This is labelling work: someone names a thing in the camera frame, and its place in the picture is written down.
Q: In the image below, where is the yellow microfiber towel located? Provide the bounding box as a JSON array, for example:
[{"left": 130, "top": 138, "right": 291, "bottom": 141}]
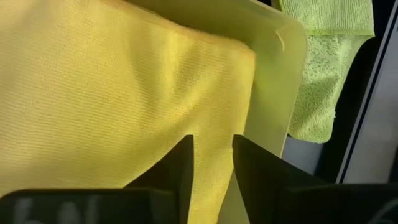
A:
[{"left": 0, "top": 0, "right": 256, "bottom": 224}]

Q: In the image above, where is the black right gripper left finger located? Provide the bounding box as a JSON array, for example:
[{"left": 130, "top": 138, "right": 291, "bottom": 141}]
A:
[{"left": 0, "top": 134, "right": 195, "bottom": 224}]

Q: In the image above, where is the yellow translucent plastic bin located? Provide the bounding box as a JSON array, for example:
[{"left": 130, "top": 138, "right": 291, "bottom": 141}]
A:
[{"left": 124, "top": 0, "right": 308, "bottom": 224}]

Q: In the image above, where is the lime green microfiber towel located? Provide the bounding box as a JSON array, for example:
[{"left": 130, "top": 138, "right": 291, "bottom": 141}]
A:
[{"left": 270, "top": 0, "right": 376, "bottom": 144}]

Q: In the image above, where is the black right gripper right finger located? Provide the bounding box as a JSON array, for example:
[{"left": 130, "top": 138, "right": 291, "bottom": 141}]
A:
[{"left": 233, "top": 134, "right": 398, "bottom": 224}]

